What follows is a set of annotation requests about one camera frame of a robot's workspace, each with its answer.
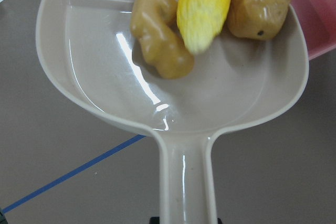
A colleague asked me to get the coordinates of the tan toy ginger root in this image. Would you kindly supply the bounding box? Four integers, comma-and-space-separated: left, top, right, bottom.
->
130, 0, 194, 79

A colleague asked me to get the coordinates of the yellow toy corn cob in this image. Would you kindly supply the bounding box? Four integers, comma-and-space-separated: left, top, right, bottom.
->
177, 0, 231, 55

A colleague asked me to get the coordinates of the beige plastic dustpan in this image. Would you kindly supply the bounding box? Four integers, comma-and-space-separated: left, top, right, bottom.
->
36, 0, 309, 223

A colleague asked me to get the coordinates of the brown toy potato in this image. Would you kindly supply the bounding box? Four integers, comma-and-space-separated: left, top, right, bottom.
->
226, 0, 291, 40

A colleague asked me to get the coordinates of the pink plastic bin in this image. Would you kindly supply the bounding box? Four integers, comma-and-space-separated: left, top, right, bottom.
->
160, 0, 336, 61

